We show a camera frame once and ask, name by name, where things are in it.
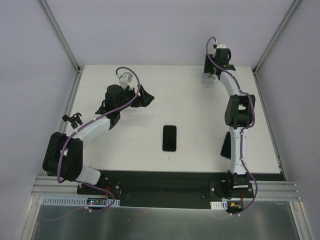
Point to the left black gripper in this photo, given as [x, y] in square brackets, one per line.
[136, 97]

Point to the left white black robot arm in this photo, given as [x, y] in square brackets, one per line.
[64, 154]

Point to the left aluminium frame post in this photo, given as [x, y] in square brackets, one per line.
[59, 34]

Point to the blue edged black phone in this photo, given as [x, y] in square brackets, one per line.
[226, 147]

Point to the white phone stand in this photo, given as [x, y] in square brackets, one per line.
[208, 80]

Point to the white cable duct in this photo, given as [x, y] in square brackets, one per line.
[72, 201]
[219, 205]

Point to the right white cable duct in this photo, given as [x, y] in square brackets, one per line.
[219, 205]

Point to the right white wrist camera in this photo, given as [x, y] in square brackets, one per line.
[219, 46]

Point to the black clamp mount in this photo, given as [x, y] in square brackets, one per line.
[74, 120]

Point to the black phone centre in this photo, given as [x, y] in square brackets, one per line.
[169, 138]

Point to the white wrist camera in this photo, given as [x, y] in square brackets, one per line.
[219, 46]
[125, 79]

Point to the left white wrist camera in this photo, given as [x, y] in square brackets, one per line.
[125, 79]

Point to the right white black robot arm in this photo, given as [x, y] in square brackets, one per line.
[239, 117]

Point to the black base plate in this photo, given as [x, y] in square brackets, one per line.
[160, 189]

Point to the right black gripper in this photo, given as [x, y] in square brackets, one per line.
[208, 66]

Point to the aluminium frame post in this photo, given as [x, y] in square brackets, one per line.
[59, 34]
[277, 34]

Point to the left white cable duct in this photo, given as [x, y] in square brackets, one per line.
[72, 201]

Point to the right aluminium frame post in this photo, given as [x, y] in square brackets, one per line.
[277, 34]

